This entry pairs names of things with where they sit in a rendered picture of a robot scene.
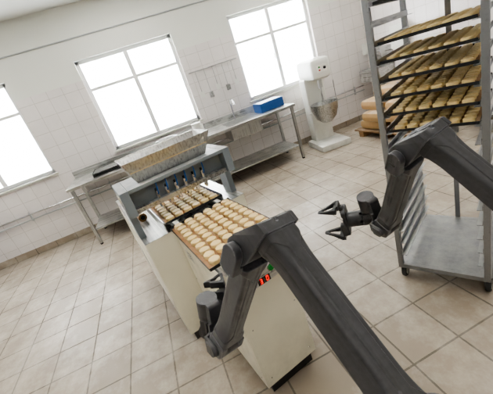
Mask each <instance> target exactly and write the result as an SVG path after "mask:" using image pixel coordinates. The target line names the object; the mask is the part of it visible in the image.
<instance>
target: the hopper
mask: <svg viewBox="0 0 493 394"><path fill-rule="evenodd" d="M207 135H208V130H193V129H192V130H190V131H186V132H185V133H182V134H179V135H177V136H174V137H173V138H169V139H167V140H165V141H162V142H159V143H157V144H155V145H152V146H150V147H148V148H145V149H142V150H140V151H137V152H134V153H132V154H130V155H128V156H125V157H122V158H120V159H117V160H114V162H115V163H116V164H117V165H118V166H120V167H121V168H122V169H123V170H124V171H125V172H126V173H127V174H128V175H129V176H130V177H131V178H132V179H134V180H135V181H136V182H138V183H139V182H141V181H144V180H146V179H148V178H150V177H153V176H155V175H157V174H160V173H162V172H164V171H165V170H169V169H171V168H172V167H176V166H177V165H179V164H182V163H184V162H186V161H189V160H191V159H193V158H196V157H197V156H200V155H203V154H204V153H205V152H206V146H207Z"/></svg>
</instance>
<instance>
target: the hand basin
mask: <svg viewBox="0 0 493 394"><path fill-rule="evenodd" d="M400 29H401V23H396V24H394V25H391V26H389V31H390V34H392V33H394V32H395V31H397V30H400ZM402 45H403V39H401V40H398V41H393V42H391V43H390V44H389V45H383V46H380V47H377V48H376V55H377V60H378V59H380V58H382V57H383V56H385V55H387V54H388V53H390V52H392V51H393V49H397V48H399V47H401V46H402ZM362 54H363V55H368V54H369V53H368V47H367V42H366V43H363V44H362ZM378 67H379V73H380V78H381V77H382V76H383V75H385V74H386V73H388V72H389V71H391V70H392V69H393V68H394V62H391V63H386V64H384V65H382V66H378ZM359 75H360V81H361V83H367V82H372V74H371V69H370V68H368V69H366V70H362V71H360V72H359Z"/></svg>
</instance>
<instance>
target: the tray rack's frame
mask: <svg viewBox="0 0 493 394"><path fill-rule="evenodd" d="M399 5H400V12H401V11H404V10H406V0H399ZM448 14H451V0H444V15H445V16H447V15H448ZM407 26H408V17H407V16H403V17H401V29H402V28H404V27H407ZM454 193H455V216H445V215H432V214H426V215H425V217H424V218H423V222H422V223H421V225H420V227H419V230H418V232H417V234H416V236H415V238H414V241H413V243H412V245H411V247H410V250H409V251H408V254H407V256H406V255H404V260H405V262H404V268H407V269H408V272H409V269H413V270H421V271H426V272H430V273H435V274H443V275H448V276H453V277H458V278H466V279H471V280H475V281H484V267H479V266H477V265H478V261H479V258H480V253H477V251H478V247H479V244H480V240H478V239H477V236H478V232H479V229H480V226H478V225H477V221H478V217H461V216H460V201H459V183H458V181H457V180H455V179H454ZM491 279H492V288H493V220H492V224H491Z"/></svg>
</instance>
